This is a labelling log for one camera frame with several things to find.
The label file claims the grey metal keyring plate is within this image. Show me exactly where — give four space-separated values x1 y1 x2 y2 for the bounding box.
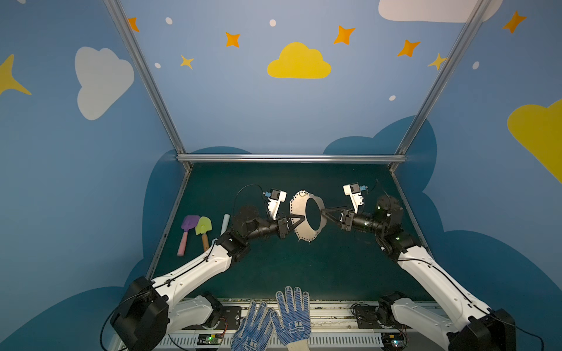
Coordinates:
290 190 327 243

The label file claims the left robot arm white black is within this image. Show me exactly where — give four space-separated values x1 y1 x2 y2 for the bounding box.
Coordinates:
106 206 306 350

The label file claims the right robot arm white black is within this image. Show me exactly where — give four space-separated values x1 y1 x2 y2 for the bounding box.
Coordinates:
321 195 517 350

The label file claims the green spatula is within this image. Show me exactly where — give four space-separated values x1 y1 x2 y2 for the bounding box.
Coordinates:
196 216 212 251

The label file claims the purple spatula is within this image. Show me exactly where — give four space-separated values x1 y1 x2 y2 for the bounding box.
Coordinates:
177 215 200 257

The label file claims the right blue dotted work glove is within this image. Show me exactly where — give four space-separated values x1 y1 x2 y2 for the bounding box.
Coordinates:
270 286 312 351

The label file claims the blue dotted work glove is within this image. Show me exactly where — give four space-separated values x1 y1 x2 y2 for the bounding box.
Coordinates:
231 301 273 351
270 286 312 351

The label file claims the left blue dotted work glove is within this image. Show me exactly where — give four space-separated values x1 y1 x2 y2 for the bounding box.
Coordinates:
231 301 273 351

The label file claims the right green circuit board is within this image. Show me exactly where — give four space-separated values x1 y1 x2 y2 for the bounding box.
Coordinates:
381 333 408 351

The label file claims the green circuit board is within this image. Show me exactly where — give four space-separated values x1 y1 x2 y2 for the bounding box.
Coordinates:
381 333 408 351
197 334 223 347

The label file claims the left green circuit board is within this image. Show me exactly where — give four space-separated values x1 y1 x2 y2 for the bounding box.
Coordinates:
197 334 223 347

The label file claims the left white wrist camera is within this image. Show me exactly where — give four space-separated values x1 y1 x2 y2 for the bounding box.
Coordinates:
264 189 287 220

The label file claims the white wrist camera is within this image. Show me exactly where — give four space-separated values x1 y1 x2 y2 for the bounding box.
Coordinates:
264 189 287 220
342 183 368 214

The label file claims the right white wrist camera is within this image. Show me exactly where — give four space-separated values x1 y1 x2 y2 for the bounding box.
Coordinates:
342 183 368 214

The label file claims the aluminium right frame post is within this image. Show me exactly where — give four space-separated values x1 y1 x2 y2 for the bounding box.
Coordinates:
389 0 492 174

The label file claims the aluminium frame post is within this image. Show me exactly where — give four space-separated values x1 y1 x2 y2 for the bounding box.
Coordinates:
103 0 185 156
389 0 492 174

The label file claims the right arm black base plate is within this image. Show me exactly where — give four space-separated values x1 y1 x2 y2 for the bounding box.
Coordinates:
350 304 408 329

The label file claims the aluminium front rail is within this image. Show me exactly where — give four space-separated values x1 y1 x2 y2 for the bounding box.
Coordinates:
104 299 488 351

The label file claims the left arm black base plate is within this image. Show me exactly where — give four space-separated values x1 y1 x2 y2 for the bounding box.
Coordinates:
184 306 242 330

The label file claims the aluminium rear frame bar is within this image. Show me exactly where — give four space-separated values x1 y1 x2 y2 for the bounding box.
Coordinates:
177 154 407 165

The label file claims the aluminium left frame post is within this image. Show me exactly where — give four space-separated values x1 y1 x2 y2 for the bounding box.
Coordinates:
103 0 185 156

